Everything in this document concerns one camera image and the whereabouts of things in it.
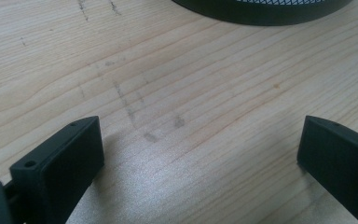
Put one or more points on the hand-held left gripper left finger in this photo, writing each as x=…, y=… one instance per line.
x=65, y=168

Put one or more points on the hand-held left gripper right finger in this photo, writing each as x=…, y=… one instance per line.
x=338, y=161

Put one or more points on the black mesh waste bin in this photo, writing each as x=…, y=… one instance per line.
x=261, y=14

